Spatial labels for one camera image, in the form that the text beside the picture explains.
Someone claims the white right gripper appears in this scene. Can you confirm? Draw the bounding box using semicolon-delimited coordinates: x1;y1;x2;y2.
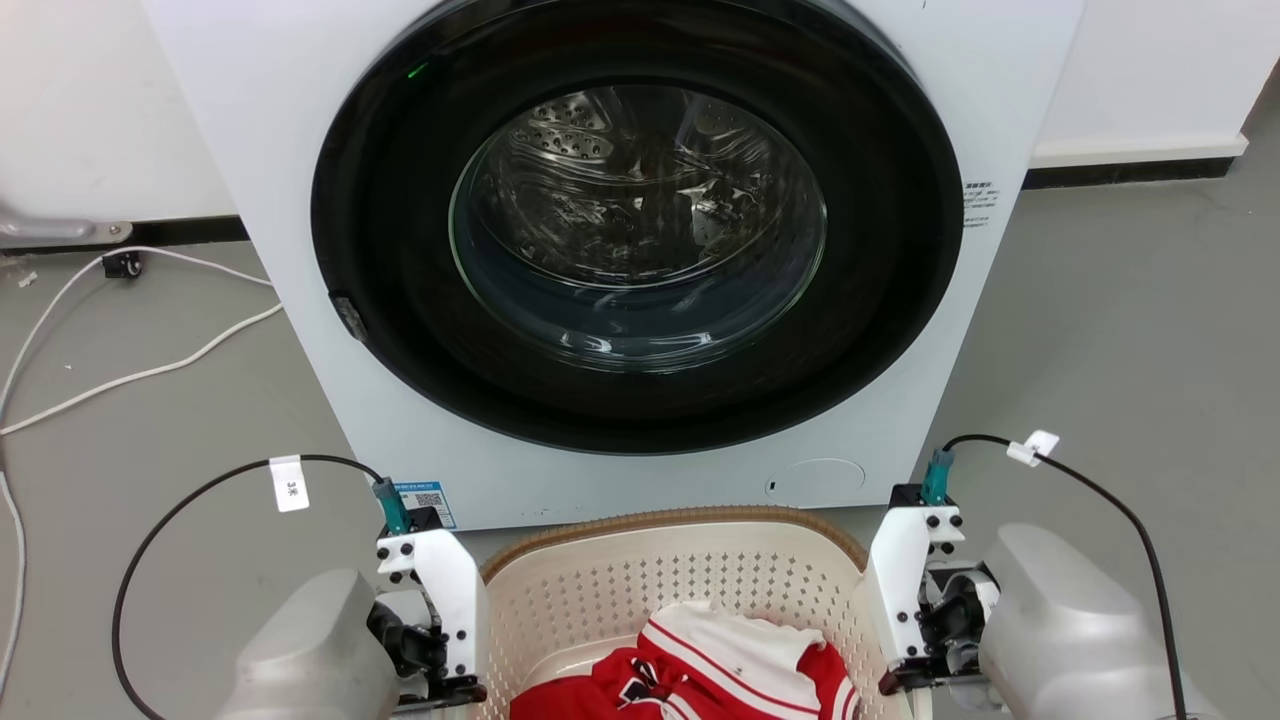
862;484;1001;697

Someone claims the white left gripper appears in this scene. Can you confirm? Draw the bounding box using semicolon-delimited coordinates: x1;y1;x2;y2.
366;528;491;713

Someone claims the beige perforated laundry basket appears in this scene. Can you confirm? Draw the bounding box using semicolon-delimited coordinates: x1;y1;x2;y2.
479;505;937;720

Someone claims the round white filter cover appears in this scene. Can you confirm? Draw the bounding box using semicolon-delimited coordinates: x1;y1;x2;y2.
764;457;868;507

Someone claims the red and white garment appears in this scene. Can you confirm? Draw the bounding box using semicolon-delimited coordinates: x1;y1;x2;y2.
509;599;862;720

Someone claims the black round washer door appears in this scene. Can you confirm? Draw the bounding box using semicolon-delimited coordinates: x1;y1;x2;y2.
310;0;966;457

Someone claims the white warning text sticker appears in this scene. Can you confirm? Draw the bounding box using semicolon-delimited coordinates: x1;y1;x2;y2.
961;179;997;232

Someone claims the white front-load washing machine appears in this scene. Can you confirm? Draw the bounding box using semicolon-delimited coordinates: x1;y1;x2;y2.
140;0;1087;532

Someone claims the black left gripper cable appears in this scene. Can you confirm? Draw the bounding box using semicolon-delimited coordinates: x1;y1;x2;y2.
111;454;414;720

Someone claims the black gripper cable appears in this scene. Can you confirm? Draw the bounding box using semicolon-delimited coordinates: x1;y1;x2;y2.
919;433;1191;720
111;454;414;720

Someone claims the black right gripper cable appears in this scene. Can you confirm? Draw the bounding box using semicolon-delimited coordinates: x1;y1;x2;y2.
919;433;1191;720

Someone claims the white folded cable tag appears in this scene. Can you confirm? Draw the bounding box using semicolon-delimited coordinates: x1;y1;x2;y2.
1005;429;1061;469

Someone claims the white printed cable tag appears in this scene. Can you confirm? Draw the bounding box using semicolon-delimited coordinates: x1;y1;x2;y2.
269;455;311;514

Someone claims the white floor cable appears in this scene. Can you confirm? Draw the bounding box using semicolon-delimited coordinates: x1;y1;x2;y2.
0;245;277;697
0;302;286;438

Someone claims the grey metal floor bracket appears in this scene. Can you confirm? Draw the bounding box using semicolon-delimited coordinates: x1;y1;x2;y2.
0;204;135;250

